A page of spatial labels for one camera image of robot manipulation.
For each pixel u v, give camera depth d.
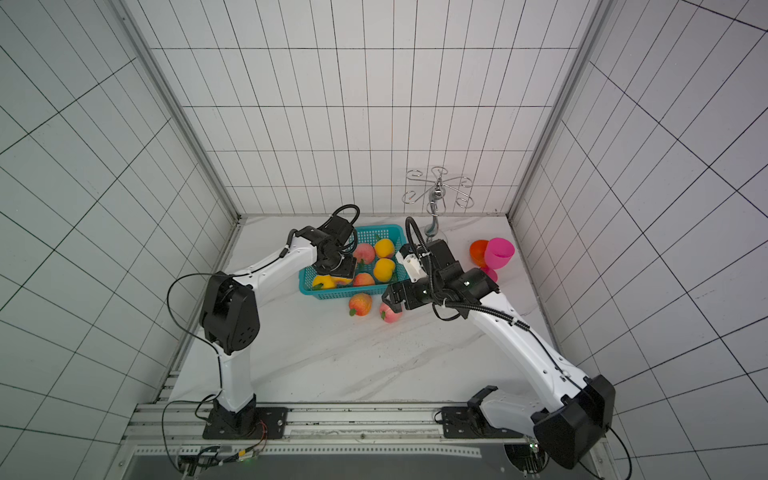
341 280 0.90
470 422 0.66
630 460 0.40
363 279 0.94
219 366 0.56
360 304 0.88
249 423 0.67
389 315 0.87
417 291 0.63
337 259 0.79
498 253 0.90
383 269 0.97
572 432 0.36
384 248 1.01
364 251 1.00
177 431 0.74
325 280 0.92
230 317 0.50
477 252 0.98
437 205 0.84
